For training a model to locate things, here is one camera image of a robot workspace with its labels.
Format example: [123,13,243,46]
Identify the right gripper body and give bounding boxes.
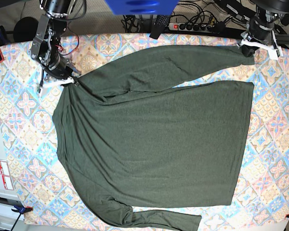
[44,55,72,79]

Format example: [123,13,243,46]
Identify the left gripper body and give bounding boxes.
[248,18,274,45]

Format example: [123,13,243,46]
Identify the dark green long-sleeve shirt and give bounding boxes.
[53,45,254,231]

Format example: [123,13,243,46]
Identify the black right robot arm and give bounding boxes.
[31,0,77,93]

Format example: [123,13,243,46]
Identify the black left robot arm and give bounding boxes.
[237,0,289,60]

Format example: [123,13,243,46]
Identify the black round stand base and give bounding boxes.
[13,17,39,42]

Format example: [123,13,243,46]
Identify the white power strip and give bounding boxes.
[168,23,212,33]

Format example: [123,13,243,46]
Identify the blue plastic box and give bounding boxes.
[105,0,179,15]

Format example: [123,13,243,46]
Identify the black remote control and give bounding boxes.
[149,15,171,39]

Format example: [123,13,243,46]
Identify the red white labels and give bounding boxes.
[0,160,14,191]

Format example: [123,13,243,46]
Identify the blue clamp bottom left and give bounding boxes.
[11,205,33,231]

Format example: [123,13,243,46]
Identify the patterned tile tablecloth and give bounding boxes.
[0,34,289,231]

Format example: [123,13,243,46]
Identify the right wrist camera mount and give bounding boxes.
[37,78,63,97]

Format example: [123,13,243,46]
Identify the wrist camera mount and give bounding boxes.
[37,78,63,97]
[237,31,283,60]

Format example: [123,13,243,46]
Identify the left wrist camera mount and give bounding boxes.
[237,31,283,60]

